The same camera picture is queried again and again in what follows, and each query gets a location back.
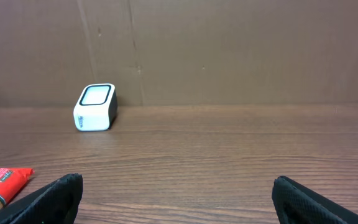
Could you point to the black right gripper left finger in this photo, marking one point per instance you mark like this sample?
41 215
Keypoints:
55 203

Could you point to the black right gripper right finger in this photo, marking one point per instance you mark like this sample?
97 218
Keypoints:
296 204

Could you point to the long orange spaghetti packet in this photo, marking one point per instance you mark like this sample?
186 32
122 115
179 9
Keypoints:
12 181

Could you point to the white barcode scanner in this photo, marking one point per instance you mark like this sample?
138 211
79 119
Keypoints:
96 107

